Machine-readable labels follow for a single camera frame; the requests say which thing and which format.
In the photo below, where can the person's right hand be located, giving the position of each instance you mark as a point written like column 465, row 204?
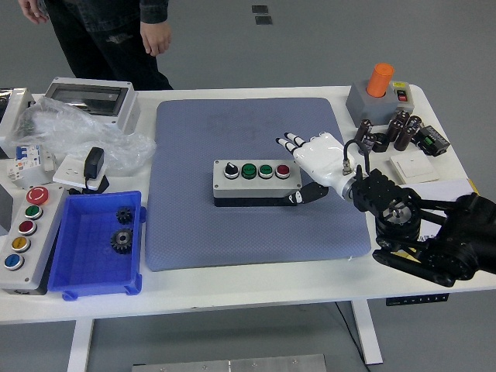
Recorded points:
column 35, row 9

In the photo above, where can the person's left hand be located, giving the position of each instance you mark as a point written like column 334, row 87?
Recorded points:
column 157, row 36

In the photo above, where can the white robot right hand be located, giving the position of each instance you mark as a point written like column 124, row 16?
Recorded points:
column 321, row 159

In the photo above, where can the grey four-button control box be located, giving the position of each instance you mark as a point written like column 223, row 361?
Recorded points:
column 252, row 190

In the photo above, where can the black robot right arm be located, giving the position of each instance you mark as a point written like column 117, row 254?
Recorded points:
column 457, row 232

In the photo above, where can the person's left forearm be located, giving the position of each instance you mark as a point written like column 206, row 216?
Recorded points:
column 154, row 11

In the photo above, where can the grey five-button control box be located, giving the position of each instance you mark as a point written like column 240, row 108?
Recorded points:
column 42, row 248

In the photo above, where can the black cylindrical capacitor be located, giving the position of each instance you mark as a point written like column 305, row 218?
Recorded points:
column 404, row 138
column 370, row 145
column 364, row 129
column 403, row 117
column 394, row 129
column 414, row 123

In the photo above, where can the person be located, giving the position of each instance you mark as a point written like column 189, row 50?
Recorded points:
column 104, row 42

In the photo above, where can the grey distribution box clear cover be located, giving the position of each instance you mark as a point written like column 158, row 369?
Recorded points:
column 126, row 108

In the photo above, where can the orange cylinder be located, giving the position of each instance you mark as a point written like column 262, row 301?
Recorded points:
column 380, row 79

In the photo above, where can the dark floor plate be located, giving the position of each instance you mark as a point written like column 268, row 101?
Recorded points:
column 260, row 9
column 263, row 20

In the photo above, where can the black module green terminal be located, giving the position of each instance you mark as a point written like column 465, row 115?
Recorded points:
column 432, row 141

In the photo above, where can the clear plastic bag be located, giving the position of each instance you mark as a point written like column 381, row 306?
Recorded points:
column 69, row 129

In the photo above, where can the black power adapter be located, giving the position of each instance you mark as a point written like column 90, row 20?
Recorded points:
column 94, row 160

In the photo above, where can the white circuit breaker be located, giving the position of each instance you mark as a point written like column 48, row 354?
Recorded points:
column 27, row 159

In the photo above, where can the blue-grey mat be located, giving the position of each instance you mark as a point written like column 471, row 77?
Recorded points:
column 193, row 240

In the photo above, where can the black table control panel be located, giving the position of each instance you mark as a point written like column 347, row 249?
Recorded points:
column 416, row 299

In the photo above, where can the white table leg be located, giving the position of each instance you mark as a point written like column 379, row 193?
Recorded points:
column 79, row 345
column 368, row 333

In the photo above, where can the small black gear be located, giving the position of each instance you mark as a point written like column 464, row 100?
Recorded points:
column 125, row 215

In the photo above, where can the large black gear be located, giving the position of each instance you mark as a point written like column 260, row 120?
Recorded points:
column 121, row 241

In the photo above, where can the silver metal plate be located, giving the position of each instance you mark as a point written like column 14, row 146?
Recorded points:
column 232, row 365

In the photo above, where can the blue plastic bin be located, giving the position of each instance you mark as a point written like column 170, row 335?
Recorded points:
column 89, row 269

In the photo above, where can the grey switch box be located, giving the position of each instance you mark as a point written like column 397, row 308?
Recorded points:
column 358, row 100

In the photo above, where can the white wall switch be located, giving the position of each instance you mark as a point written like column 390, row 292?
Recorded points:
column 414, row 167

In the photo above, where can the white wall socket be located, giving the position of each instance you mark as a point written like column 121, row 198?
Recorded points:
column 67, row 170

